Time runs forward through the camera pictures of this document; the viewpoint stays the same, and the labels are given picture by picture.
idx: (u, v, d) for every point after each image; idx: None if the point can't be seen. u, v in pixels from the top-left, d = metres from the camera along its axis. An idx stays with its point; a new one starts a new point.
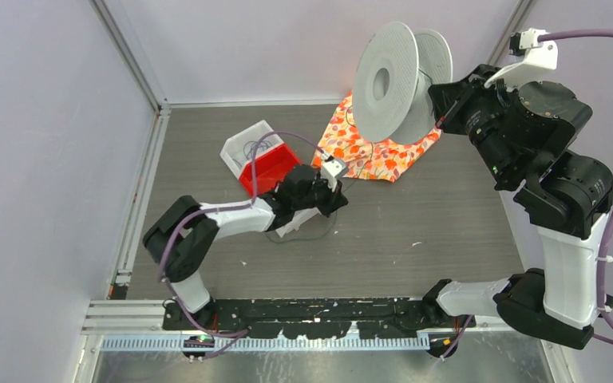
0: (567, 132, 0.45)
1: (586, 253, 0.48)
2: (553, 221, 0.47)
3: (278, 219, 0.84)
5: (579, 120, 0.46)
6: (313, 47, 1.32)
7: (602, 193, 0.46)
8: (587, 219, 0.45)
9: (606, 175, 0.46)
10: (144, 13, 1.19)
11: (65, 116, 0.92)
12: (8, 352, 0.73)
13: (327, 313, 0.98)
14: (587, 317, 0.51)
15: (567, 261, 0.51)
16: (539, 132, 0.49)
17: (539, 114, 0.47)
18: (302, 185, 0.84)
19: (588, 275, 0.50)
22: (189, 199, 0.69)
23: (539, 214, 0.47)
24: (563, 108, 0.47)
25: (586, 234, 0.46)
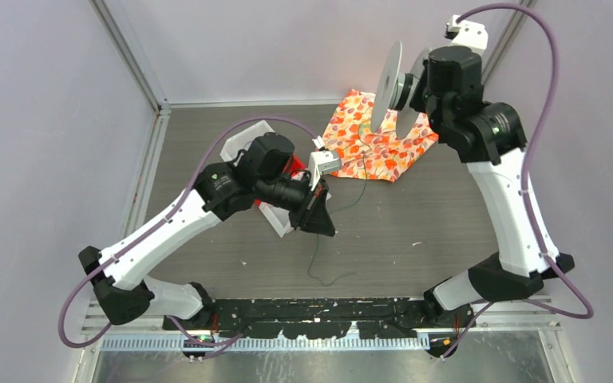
0: (460, 72, 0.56)
1: (502, 182, 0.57)
2: (464, 150, 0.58)
3: (231, 199, 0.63)
5: (472, 63, 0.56)
6: (312, 47, 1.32)
7: (504, 125, 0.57)
8: (491, 144, 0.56)
9: (509, 111, 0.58)
10: (144, 13, 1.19)
11: (65, 116, 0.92)
12: (6, 351, 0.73)
13: (327, 313, 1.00)
14: (525, 260, 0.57)
15: (498, 202, 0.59)
16: (445, 78, 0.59)
17: (438, 61, 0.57)
18: (269, 159, 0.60)
19: (516, 209, 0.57)
22: (92, 249, 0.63)
23: (456, 144, 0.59)
24: (460, 55, 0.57)
25: (495, 159, 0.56)
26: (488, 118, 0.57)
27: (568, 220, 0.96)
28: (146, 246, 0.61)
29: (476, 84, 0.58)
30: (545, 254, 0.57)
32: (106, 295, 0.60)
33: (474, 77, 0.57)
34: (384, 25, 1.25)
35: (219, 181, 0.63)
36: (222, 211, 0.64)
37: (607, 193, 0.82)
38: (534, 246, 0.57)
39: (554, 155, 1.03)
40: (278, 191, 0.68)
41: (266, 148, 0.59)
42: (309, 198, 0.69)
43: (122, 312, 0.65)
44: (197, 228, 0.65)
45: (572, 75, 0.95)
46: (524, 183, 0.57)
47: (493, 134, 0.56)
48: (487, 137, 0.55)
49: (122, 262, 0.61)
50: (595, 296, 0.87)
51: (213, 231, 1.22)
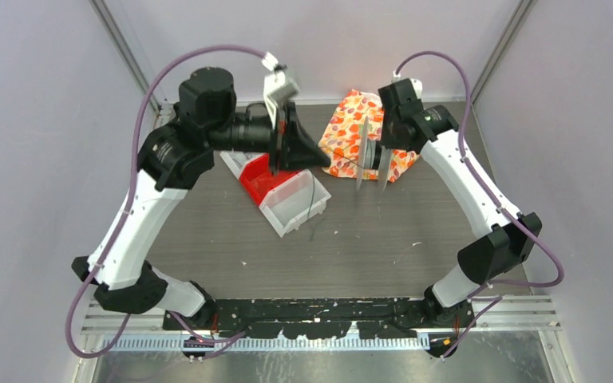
0: (395, 90, 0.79)
1: (443, 154, 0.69)
2: (411, 139, 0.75)
3: (186, 160, 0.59)
5: (402, 84, 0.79)
6: (312, 47, 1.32)
7: (436, 116, 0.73)
8: (425, 125, 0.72)
9: (440, 109, 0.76)
10: (144, 13, 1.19)
11: (65, 116, 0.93)
12: (5, 352, 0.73)
13: (327, 313, 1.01)
14: (484, 214, 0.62)
15: (451, 174, 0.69)
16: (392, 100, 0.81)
17: (382, 90, 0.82)
18: (204, 103, 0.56)
19: (461, 172, 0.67)
22: (77, 262, 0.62)
23: (406, 137, 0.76)
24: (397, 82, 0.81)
25: (430, 134, 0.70)
26: (422, 112, 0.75)
27: (567, 220, 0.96)
28: (120, 244, 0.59)
29: (412, 97, 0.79)
30: (500, 207, 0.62)
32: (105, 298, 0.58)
33: (406, 93, 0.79)
34: (383, 26, 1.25)
35: (163, 149, 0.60)
36: (180, 182, 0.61)
37: (607, 194, 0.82)
38: (489, 202, 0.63)
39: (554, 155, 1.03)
40: (239, 134, 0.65)
41: (196, 91, 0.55)
42: (274, 137, 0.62)
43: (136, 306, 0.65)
44: (164, 207, 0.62)
45: (571, 75, 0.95)
46: (461, 150, 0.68)
47: (426, 121, 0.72)
48: (420, 123, 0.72)
49: (108, 267, 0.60)
50: (595, 296, 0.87)
51: (212, 231, 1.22)
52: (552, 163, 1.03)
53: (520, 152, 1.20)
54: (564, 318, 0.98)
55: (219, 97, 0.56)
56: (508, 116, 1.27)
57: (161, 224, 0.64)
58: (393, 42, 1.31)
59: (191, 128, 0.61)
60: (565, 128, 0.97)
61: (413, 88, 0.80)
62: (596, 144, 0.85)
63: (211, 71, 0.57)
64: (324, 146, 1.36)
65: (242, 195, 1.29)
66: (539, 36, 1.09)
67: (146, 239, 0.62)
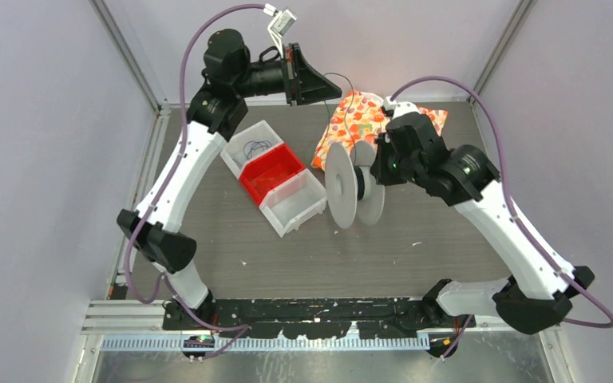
0: (413, 134, 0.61)
1: (491, 215, 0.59)
2: (447, 195, 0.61)
3: (229, 114, 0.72)
5: (421, 123, 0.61)
6: (312, 47, 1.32)
7: (474, 164, 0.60)
8: (468, 183, 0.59)
9: (472, 151, 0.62)
10: (144, 13, 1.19)
11: (65, 117, 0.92)
12: (4, 353, 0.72)
13: (327, 313, 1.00)
14: (543, 282, 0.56)
15: (496, 235, 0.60)
16: (405, 141, 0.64)
17: (393, 129, 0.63)
18: (227, 66, 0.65)
19: (514, 237, 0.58)
22: (123, 213, 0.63)
23: (438, 192, 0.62)
24: (410, 119, 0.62)
25: (477, 195, 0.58)
26: (456, 161, 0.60)
27: (567, 220, 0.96)
28: (175, 186, 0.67)
29: (433, 138, 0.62)
30: (559, 272, 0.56)
32: (163, 235, 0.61)
33: (427, 134, 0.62)
34: (383, 25, 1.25)
35: (208, 105, 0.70)
36: (226, 131, 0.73)
37: (607, 194, 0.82)
38: (547, 266, 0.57)
39: (553, 155, 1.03)
40: (258, 80, 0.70)
41: (218, 58, 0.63)
42: (283, 67, 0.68)
43: (181, 257, 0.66)
44: (209, 155, 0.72)
45: (571, 75, 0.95)
46: (512, 209, 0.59)
47: (467, 175, 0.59)
48: (461, 179, 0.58)
49: (161, 207, 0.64)
50: (595, 296, 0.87)
51: (212, 231, 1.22)
52: (552, 163, 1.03)
53: (520, 152, 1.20)
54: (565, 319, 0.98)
55: (236, 57, 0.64)
56: (508, 116, 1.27)
57: (203, 175, 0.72)
58: (393, 43, 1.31)
59: (221, 86, 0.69)
60: (565, 129, 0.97)
61: (431, 124, 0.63)
62: (596, 144, 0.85)
63: (219, 34, 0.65)
64: (324, 146, 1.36)
65: (241, 195, 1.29)
66: (539, 36, 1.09)
67: (191, 184, 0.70)
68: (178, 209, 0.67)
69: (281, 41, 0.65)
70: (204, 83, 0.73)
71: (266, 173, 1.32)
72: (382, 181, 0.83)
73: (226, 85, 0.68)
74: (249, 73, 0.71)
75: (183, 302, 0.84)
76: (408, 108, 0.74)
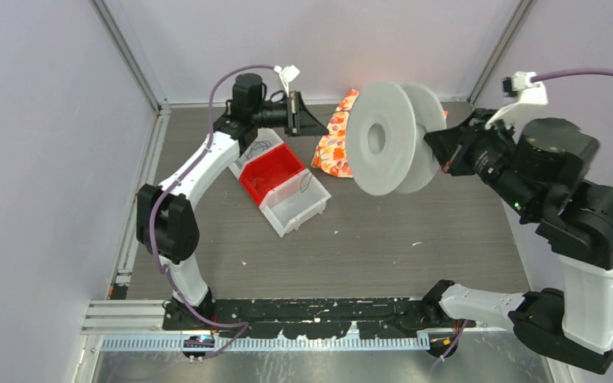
0: (575, 166, 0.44)
1: (608, 279, 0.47)
2: (577, 251, 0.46)
3: (246, 135, 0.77)
5: (587, 153, 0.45)
6: (312, 47, 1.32)
7: None
8: None
9: None
10: (144, 13, 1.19)
11: (65, 116, 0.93)
12: (4, 353, 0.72)
13: (327, 313, 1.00)
14: (609, 344, 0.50)
15: (587, 290, 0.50)
16: (547, 167, 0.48)
17: (546, 151, 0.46)
18: (251, 95, 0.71)
19: (611, 302, 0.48)
22: (148, 186, 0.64)
23: (564, 246, 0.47)
24: (570, 142, 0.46)
25: (611, 265, 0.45)
26: (611, 218, 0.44)
27: None
28: (199, 170, 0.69)
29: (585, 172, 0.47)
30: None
32: (183, 206, 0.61)
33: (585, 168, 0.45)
34: (383, 25, 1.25)
35: (231, 124, 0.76)
36: (243, 148, 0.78)
37: None
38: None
39: None
40: (266, 116, 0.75)
41: (243, 87, 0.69)
42: (287, 103, 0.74)
43: (191, 236, 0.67)
44: (228, 159, 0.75)
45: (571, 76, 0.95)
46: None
47: None
48: None
49: (185, 183, 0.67)
50: None
51: (212, 231, 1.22)
52: None
53: None
54: None
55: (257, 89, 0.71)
56: None
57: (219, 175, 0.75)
58: (393, 43, 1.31)
59: (241, 112, 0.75)
60: None
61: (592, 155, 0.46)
62: None
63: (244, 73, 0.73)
64: (324, 146, 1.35)
65: (242, 195, 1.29)
66: (539, 37, 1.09)
67: (210, 178, 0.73)
68: (195, 195, 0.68)
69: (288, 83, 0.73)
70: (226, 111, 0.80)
71: (266, 173, 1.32)
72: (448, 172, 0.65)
73: (245, 111, 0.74)
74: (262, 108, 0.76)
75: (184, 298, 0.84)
76: (535, 92, 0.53)
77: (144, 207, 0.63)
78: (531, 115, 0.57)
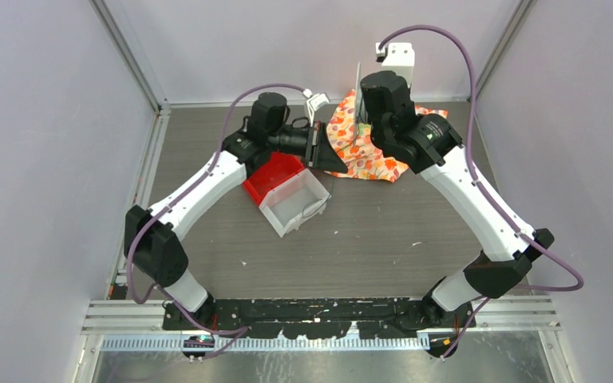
0: (389, 95, 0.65)
1: (454, 179, 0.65)
2: (413, 161, 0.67)
3: (255, 157, 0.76)
5: (397, 87, 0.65)
6: (312, 47, 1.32)
7: (437, 132, 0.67)
8: (430, 151, 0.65)
9: (437, 120, 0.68)
10: (144, 13, 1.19)
11: (65, 117, 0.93)
12: (5, 352, 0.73)
13: (327, 313, 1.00)
14: (502, 240, 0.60)
15: (460, 199, 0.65)
16: (380, 102, 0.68)
17: (370, 88, 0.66)
18: (270, 115, 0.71)
19: (474, 199, 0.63)
22: (136, 209, 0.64)
23: (401, 158, 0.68)
24: (387, 81, 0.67)
25: (438, 160, 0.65)
26: (421, 129, 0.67)
27: (567, 221, 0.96)
28: (194, 196, 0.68)
29: (406, 102, 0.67)
30: (518, 232, 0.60)
32: (171, 236, 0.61)
33: (399, 98, 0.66)
34: (383, 25, 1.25)
35: (243, 144, 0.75)
36: (250, 169, 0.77)
37: (607, 194, 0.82)
38: (505, 227, 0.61)
39: (552, 155, 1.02)
40: (285, 142, 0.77)
41: (264, 106, 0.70)
42: (310, 134, 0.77)
43: (174, 265, 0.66)
44: (232, 182, 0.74)
45: (571, 75, 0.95)
46: (472, 173, 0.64)
47: (430, 141, 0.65)
48: (425, 146, 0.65)
49: (175, 210, 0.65)
50: (595, 297, 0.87)
51: (212, 231, 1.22)
52: (552, 163, 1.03)
53: (520, 152, 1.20)
54: (564, 318, 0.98)
55: (278, 111, 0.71)
56: (508, 116, 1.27)
57: (218, 199, 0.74)
58: None
59: (257, 132, 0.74)
60: (564, 128, 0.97)
61: (405, 88, 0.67)
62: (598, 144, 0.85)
63: (266, 92, 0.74)
64: None
65: (241, 195, 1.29)
66: (539, 37, 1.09)
67: (207, 203, 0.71)
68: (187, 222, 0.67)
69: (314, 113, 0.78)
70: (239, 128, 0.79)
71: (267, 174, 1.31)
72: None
73: (261, 132, 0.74)
74: (280, 133, 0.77)
75: (179, 304, 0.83)
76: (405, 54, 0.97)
77: (132, 229, 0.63)
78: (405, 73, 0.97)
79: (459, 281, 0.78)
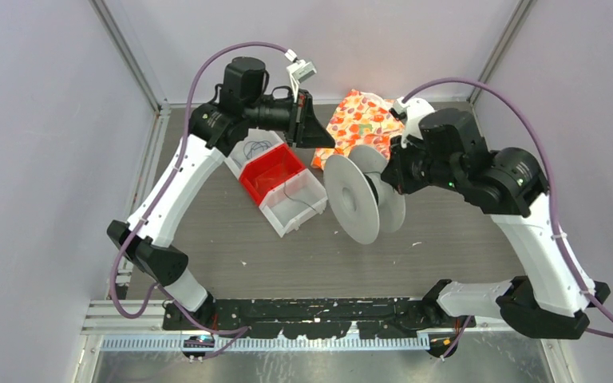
0: (455, 134, 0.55)
1: (534, 230, 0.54)
2: (492, 205, 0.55)
3: (230, 131, 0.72)
5: (464, 123, 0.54)
6: (313, 47, 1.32)
7: (527, 174, 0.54)
8: (519, 197, 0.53)
9: (527, 158, 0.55)
10: (144, 12, 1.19)
11: (65, 116, 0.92)
12: (4, 352, 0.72)
13: (327, 313, 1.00)
14: (570, 301, 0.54)
15: (530, 250, 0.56)
16: (444, 142, 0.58)
17: (431, 128, 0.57)
18: (246, 81, 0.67)
19: (551, 254, 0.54)
22: (113, 225, 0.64)
23: (480, 200, 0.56)
24: (450, 117, 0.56)
25: (524, 211, 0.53)
26: (508, 170, 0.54)
27: (567, 221, 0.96)
28: (168, 199, 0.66)
29: (476, 139, 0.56)
30: (587, 292, 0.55)
32: (151, 251, 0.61)
33: (468, 136, 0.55)
34: (383, 25, 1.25)
35: (211, 118, 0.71)
36: (224, 146, 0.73)
37: (607, 194, 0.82)
38: (573, 285, 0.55)
39: (552, 155, 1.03)
40: (265, 113, 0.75)
41: (239, 70, 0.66)
42: (294, 110, 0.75)
43: (173, 265, 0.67)
44: (207, 167, 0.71)
45: (571, 75, 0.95)
46: (555, 227, 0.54)
47: (520, 186, 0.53)
48: (513, 192, 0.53)
49: (152, 220, 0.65)
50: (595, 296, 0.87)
51: (212, 231, 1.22)
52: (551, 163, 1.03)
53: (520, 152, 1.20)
54: None
55: (255, 77, 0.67)
56: (508, 116, 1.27)
57: (199, 189, 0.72)
58: (393, 43, 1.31)
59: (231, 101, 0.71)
60: (565, 129, 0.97)
61: (475, 123, 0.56)
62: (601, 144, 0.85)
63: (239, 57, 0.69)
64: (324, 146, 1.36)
65: (242, 195, 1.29)
66: (539, 37, 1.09)
67: (187, 197, 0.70)
68: (171, 223, 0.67)
69: (298, 85, 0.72)
70: (211, 101, 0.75)
71: (266, 173, 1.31)
72: (402, 191, 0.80)
73: (236, 100, 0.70)
74: (258, 104, 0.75)
75: (179, 303, 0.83)
76: (419, 105, 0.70)
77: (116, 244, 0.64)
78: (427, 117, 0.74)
79: (484, 304, 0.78)
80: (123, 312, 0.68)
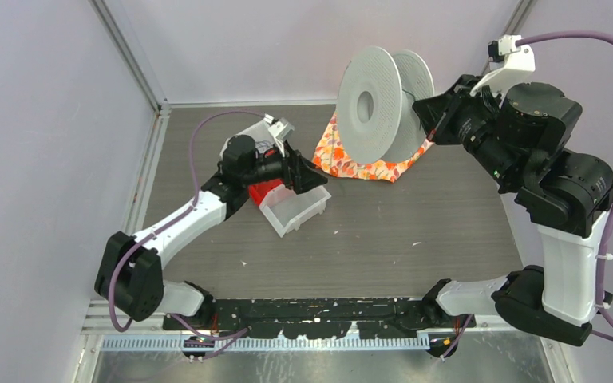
0: (557, 129, 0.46)
1: (584, 247, 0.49)
2: (557, 221, 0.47)
3: (235, 200, 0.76)
5: (567, 119, 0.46)
6: (314, 47, 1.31)
7: (603, 191, 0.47)
8: (588, 218, 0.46)
9: (608, 174, 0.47)
10: (144, 12, 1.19)
11: (65, 117, 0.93)
12: (3, 351, 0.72)
13: (327, 313, 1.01)
14: (586, 313, 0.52)
15: (567, 258, 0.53)
16: (529, 134, 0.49)
17: (527, 114, 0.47)
18: (242, 160, 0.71)
19: (587, 270, 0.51)
22: (120, 234, 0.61)
23: (541, 214, 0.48)
24: (551, 108, 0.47)
25: (587, 232, 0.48)
26: (589, 185, 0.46)
27: None
28: (179, 227, 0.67)
29: (565, 138, 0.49)
30: (601, 306, 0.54)
32: (151, 263, 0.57)
33: (563, 135, 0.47)
34: (383, 25, 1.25)
35: (223, 188, 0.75)
36: (231, 211, 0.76)
37: None
38: (592, 299, 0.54)
39: None
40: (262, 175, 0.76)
41: (234, 155, 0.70)
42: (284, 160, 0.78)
43: (149, 298, 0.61)
44: (212, 221, 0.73)
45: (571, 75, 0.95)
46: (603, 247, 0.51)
47: (593, 207, 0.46)
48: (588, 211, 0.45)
49: (160, 238, 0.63)
50: None
51: (212, 231, 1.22)
52: None
53: None
54: None
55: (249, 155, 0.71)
56: None
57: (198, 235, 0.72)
58: (394, 43, 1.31)
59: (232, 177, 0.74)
60: None
61: (575, 119, 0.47)
62: (601, 144, 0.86)
63: (235, 137, 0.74)
64: (324, 146, 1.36)
65: None
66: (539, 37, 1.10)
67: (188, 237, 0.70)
68: (171, 251, 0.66)
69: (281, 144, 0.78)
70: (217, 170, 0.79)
71: None
72: (433, 138, 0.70)
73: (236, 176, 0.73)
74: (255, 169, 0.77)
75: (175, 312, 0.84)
76: (525, 57, 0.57)
77: (112, 258, 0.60)
78: (518, 80, 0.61)
79: (479, 300, 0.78)
80: (117, 327, 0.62)
